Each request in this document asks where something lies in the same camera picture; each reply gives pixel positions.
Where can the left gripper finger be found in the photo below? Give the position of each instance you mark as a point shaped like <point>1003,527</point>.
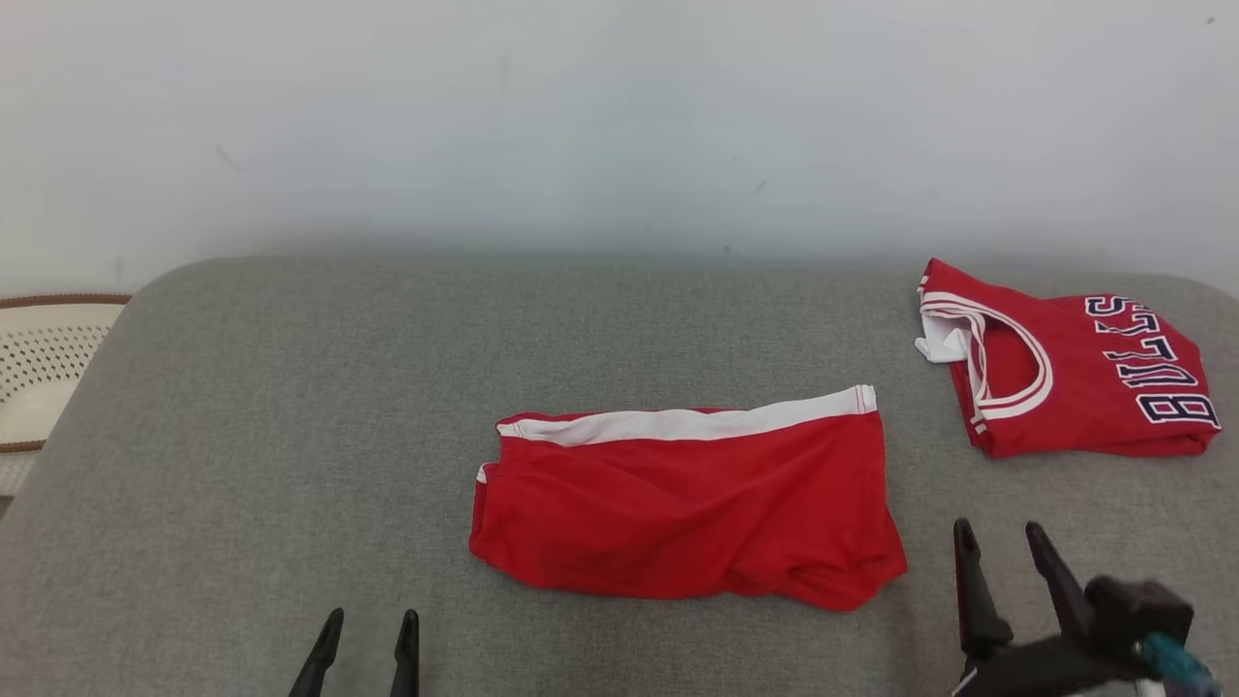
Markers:
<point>319,668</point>
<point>407,668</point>

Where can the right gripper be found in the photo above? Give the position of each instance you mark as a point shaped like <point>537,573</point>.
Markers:
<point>1036,673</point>

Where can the red basketball jersey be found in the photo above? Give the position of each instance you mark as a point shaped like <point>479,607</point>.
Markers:
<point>1074,387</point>

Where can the red shorts white trim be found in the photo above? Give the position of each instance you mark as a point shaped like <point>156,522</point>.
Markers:
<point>678,513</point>

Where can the cream perforated laundry basket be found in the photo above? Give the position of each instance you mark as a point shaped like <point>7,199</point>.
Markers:
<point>48,368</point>

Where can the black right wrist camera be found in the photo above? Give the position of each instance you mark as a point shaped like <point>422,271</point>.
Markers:
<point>1137,610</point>

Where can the teal right camera connector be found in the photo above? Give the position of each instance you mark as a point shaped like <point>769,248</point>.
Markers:
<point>1176,663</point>

